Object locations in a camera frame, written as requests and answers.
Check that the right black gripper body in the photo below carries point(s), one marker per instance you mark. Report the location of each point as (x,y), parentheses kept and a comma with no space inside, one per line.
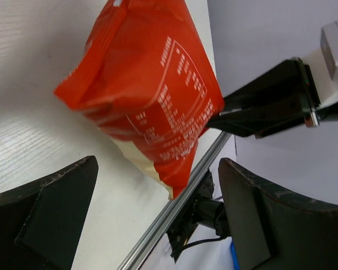
(311,117)

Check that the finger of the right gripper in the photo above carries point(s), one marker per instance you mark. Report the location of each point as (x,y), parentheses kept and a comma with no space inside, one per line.
(284,82)
(265,120)

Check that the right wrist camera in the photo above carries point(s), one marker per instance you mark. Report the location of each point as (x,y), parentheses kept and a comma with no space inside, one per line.
(323,63)

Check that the large red chip bag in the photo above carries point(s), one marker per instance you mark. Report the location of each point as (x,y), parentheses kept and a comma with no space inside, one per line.
(146,81)

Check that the aluminium table frame rail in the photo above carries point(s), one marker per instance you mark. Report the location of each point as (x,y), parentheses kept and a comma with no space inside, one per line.
(140,252)

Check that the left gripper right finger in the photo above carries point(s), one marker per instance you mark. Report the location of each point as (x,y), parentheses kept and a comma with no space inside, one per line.
(273,227)

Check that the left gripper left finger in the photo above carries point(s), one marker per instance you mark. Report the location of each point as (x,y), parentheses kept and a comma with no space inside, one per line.
(41,222)

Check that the blue plastic bin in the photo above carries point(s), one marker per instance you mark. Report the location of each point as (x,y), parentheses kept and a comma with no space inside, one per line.
(234,257)

